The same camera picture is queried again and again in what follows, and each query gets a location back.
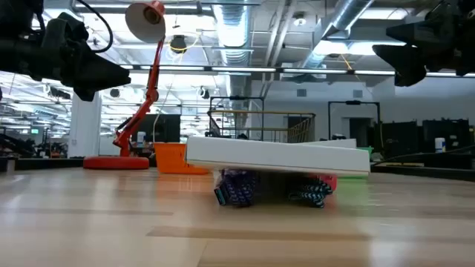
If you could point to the long ceiling light strip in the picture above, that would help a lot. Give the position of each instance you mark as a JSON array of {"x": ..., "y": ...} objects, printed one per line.
[{"x": 241, "y": 69}]

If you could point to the black background cabinet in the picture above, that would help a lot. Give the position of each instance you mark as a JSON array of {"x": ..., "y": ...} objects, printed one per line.
[
  {"x": 452, "y": 133},
  {"x": 401, "y": 137}
]

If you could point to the red wall charger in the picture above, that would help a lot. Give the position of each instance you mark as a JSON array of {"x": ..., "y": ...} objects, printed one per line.
[{"x": 330, "y": 181}]

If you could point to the red desk lamp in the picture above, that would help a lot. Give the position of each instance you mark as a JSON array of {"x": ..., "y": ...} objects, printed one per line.
[{"x": 115, "y": 163}]

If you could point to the black aluminium table frame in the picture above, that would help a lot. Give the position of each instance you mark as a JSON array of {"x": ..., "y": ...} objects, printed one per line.
[{"x": 44, "y": 164}]

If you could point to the white wipes canister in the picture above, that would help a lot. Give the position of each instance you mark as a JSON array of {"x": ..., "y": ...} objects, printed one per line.
[
  {"x": 440, "y": 145},
  {"x": 141, "y": 138}
]

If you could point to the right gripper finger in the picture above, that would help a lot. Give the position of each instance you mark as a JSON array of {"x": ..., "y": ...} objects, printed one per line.
[
  {"x": 426, "y": 33},
  {"x": 404, "y": 63}
]

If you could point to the orange plastic basket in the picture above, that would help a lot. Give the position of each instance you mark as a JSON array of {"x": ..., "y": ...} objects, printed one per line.
[{"x": 168, "y": 157}]

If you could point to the black background screen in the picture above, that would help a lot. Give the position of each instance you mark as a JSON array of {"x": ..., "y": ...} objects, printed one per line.
[{"x": 167, "y": 128}]

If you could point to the silver ventilation duct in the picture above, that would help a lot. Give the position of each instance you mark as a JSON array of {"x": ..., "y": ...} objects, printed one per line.
[
  {"x": 349, "y": 15},
  {"x": 233, "y": 29}
]

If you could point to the white building column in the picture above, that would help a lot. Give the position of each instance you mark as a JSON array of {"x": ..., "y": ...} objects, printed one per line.
[{"x": 85, "y": 126}]

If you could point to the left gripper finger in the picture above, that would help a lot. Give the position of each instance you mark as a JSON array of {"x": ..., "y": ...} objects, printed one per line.
[
  {"x": 92, "y": 72},
  {"x": 67, "y": 31}
]

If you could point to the green plastic basket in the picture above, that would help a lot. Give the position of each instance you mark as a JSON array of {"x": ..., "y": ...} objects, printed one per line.
[{"x": 365, "y": 149}]

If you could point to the black metal frame stand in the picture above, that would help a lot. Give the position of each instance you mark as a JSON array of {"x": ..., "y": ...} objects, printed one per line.
[
  {"x": 237, "y": 98},
  {"x": 352, "y": 102}
]

